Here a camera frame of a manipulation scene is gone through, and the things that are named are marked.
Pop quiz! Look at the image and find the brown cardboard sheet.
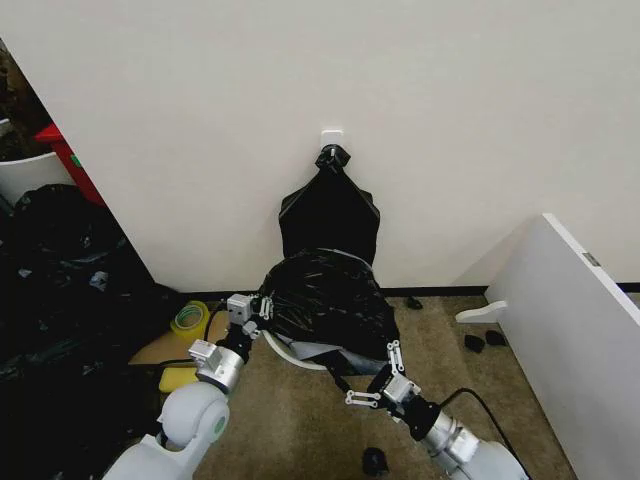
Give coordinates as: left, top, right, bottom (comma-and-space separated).
126, 308, 232, 367

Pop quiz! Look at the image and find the pile of black garbage bags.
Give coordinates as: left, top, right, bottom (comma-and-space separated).
0, 183, 174, 480

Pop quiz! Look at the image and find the white curved plastic container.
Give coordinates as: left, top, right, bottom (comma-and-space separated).
0, 150, 77, 207

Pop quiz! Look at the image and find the red box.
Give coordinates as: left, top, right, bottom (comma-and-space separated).
33, 123, 107, 207

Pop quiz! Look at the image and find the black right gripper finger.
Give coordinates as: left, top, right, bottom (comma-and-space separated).
329, 367, 385, 408
385, 339, 406, 378

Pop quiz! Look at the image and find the yellow tape roll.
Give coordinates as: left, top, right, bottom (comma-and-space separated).
169, 300, 212, 342

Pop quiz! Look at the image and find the white board panel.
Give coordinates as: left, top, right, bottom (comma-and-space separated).
483, 212, 640, 480

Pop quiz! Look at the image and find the black garbage bag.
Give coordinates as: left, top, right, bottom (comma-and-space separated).
257, 248, 402, 377

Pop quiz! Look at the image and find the yellow sponge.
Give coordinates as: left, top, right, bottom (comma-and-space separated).
158, 366, 200, 395

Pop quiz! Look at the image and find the white board foot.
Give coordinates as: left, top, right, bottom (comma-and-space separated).
454, 300, 510, 324

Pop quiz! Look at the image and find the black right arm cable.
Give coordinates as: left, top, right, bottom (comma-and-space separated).
433, 387, 524, 452

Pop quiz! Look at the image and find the thin black floor cable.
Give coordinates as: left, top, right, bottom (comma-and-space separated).
201, 299, 232, 342

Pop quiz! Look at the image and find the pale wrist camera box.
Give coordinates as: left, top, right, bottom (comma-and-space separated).
383, 374, 420, 406
226, 294, 252, 324

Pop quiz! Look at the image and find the black hanging bag bundle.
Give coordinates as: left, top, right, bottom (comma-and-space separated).
277, 143, 383, 267

